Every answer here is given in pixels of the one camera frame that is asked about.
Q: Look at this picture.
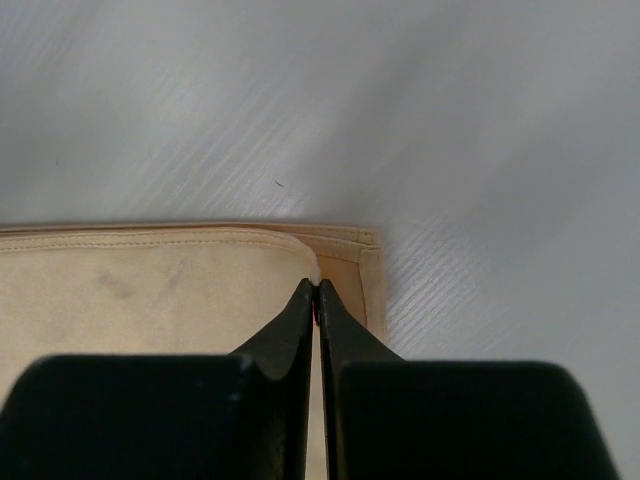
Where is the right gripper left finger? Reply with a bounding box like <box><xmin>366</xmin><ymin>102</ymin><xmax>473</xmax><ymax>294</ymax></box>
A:
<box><xmin>1</xmin><ymin>280</ymin><xmax>314</xmax><ymax>479</ymax></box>

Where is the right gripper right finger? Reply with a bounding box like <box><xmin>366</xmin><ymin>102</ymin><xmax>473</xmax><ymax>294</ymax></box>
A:
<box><xmin>317</xmin><ymin>281</ymin><xmax>618</xmax><ymax>479</ymax></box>

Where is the beige satin napkin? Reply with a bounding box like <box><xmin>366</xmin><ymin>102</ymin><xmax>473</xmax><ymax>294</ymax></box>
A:
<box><xmin>1</xmin><ymin>224</ymin><xmax>386</xmax><ymax>479</ymax></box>

